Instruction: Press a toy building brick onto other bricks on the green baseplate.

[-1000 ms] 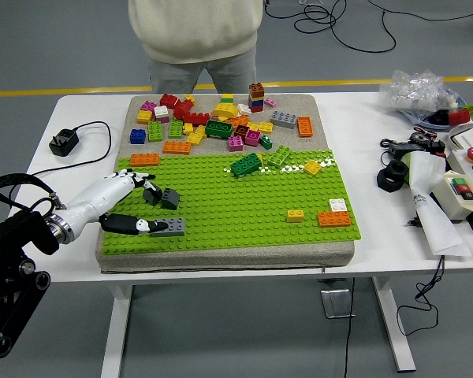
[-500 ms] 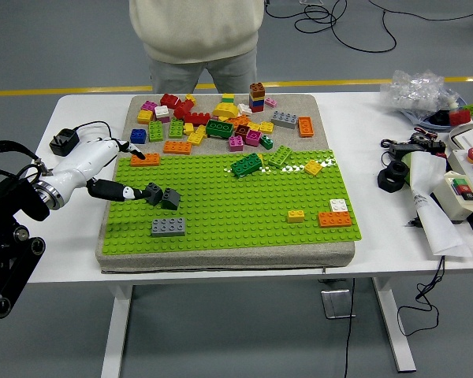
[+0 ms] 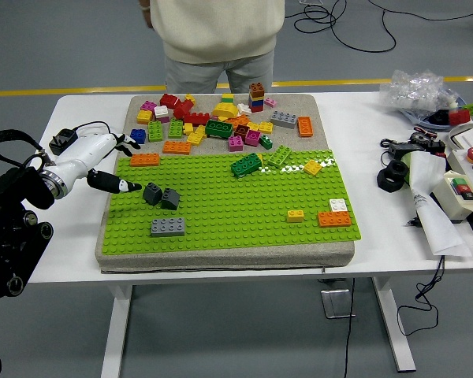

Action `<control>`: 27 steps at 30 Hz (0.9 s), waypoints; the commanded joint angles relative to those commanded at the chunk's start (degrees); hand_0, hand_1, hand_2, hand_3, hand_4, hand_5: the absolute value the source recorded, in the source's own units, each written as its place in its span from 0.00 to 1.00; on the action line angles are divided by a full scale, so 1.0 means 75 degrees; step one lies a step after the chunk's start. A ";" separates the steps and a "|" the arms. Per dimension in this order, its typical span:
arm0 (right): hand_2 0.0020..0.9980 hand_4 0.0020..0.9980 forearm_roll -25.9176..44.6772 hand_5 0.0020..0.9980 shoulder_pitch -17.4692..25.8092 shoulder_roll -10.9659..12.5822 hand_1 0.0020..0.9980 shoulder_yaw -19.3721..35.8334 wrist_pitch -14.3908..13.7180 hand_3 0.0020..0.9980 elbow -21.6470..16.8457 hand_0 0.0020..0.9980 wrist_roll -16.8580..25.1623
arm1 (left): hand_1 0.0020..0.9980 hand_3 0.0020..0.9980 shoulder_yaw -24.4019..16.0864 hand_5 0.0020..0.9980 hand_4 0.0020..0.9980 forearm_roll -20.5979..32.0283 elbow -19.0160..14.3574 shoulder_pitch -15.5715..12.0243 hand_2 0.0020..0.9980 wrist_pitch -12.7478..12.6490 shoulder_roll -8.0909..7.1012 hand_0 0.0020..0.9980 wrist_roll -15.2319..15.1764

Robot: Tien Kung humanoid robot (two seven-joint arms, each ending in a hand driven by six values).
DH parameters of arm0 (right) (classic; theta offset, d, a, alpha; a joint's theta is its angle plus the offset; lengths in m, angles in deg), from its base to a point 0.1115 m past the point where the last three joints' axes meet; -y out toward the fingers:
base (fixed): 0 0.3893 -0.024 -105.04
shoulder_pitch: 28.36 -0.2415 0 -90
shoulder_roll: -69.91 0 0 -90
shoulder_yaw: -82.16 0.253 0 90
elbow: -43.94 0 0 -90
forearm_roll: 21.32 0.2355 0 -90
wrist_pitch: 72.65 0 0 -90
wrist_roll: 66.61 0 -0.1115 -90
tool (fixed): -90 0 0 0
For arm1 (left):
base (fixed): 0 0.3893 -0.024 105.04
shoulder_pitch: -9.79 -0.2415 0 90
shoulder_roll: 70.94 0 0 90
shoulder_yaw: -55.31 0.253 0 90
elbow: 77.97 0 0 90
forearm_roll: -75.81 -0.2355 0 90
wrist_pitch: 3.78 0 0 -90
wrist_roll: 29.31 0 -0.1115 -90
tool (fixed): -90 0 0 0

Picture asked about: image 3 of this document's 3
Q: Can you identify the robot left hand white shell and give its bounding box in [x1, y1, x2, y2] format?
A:
[56, 132, 143, 195]

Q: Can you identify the dark grey sloped brick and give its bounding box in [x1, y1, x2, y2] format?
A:
[142, 182, 162, 206]
[160, 187, 181, 210]

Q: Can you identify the light grey long brick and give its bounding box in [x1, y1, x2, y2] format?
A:
[270, 110, 300, 130]
[150, 217, 186, 238]

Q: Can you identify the orange long brick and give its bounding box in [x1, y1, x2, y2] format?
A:
[162, 140, 192, 155]
[296, 116, 315, 138]
[317, 210, 353, 229]
[129, 153, 161, 168]

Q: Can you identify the red sloped brick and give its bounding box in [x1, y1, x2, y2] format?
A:
[159, 93, 181, 110]

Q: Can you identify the yellow long brick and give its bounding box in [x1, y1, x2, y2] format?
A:
[186, 124, 208, 147]

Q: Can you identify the red long brick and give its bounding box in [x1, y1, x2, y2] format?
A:
[183, 112, 211, 127]

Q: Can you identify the yellow arch brick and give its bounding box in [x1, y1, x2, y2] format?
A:
[212, 102, 240, 119]

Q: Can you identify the dark green long brick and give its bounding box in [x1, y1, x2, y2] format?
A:
[230, 152, 263, 179]
[204, 119, 235, 140]

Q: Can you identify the green studded baseplate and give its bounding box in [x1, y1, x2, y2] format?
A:
[101, 149, 363, 255]

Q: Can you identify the black power plug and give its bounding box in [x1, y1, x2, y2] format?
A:
[48, 128, 79, 156]

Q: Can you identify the person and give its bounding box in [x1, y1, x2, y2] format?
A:
[140, 0, 286, 95]

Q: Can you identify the brown orange blue red tower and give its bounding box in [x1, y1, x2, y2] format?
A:
[248, 82, 266, 113]

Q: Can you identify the white table leg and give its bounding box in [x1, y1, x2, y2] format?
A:
[100, 283, 133, 378]
[371, 276, 417, 373]

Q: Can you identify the grey-brown mat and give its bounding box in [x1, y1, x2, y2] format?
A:
[94, 93, 356, 275]

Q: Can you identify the clear plastic bag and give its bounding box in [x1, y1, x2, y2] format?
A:
[379, 69, 464, 121]

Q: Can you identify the large black nut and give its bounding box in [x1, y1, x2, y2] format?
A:
[376, 160, 410, 194]

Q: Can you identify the metal floor plate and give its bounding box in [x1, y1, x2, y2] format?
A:
[320, 289, 356, 319]

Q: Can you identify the pale blue bowl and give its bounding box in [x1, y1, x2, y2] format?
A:
[400, 96, 473, 129]

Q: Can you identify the black power adapter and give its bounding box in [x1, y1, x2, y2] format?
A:
[388, 142, 426, 159]

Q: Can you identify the small black part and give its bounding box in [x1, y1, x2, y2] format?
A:
[427, 109, 451, 126]

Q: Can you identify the white flat device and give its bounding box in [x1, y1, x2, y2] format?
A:
[447, 123, 473, 153]

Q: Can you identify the control box with buttons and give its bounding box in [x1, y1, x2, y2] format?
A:
[445, 146, 473, 237]

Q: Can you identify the white paper sheet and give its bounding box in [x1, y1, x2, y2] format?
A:
[408, 151, 473, 258]

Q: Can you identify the black floor cable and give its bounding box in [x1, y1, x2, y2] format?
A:
[285, 0, 397, 54]
[368, 0, 473, 21]

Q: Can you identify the black hanging cable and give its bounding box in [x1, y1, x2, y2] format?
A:
[397, 255, 445, 337]
[342, 277, 356, 378]

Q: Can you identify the black motor with red wires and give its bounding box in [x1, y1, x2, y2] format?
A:
[409, 132, 446, 157]

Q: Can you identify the small white switch box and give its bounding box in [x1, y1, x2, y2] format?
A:
[432, 170, 473, 224]

